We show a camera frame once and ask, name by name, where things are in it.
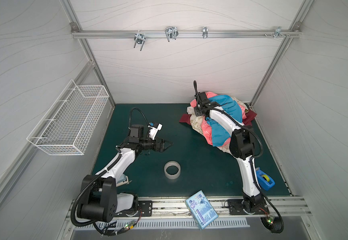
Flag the clear tape roll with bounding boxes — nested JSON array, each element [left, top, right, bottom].
[[164, 161, 181, 180]]

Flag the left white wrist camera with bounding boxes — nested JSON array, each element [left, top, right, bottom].
[[148, 122, 163, 140]]

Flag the blue cloth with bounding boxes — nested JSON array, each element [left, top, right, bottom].
[[204, 94, 245, 147]]

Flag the aluminium cross rail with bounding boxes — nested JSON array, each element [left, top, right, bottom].
[[72, 29, 302, 39]]

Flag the blue printed booklet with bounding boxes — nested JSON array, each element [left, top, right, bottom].
[[185, 191, 219, 230]]

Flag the metal u-bolt clamp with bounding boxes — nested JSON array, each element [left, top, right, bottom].
[[165, 26, 178, 42]]

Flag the small metal bracket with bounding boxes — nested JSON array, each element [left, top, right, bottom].
[[202, 27, 208, 39]]

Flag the metal bolt bracket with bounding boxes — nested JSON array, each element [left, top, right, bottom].
[[264, 27, 291, 39]]

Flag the white wire basket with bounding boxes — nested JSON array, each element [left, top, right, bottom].
[[27, 80, 109, 156]]

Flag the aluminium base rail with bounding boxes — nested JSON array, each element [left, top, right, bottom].
[[64, 196, 312, 221]]

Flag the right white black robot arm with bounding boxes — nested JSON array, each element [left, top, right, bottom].
[[194, 91, 284, 234]]

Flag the pink patterned cloth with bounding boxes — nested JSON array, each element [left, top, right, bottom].
[[190, 91, 248, 147]]

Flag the maroon cloth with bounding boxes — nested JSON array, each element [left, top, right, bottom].
[[179, 104, 257, 126]]

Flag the blue tape dispenser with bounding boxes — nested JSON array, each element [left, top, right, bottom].
[[255, 167, 275, 191]]

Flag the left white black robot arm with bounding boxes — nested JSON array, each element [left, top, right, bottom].
[[70, 122, 173, 227]]

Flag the metal hook clamp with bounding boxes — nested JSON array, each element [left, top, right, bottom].
[[134, 33, 146, 51]]

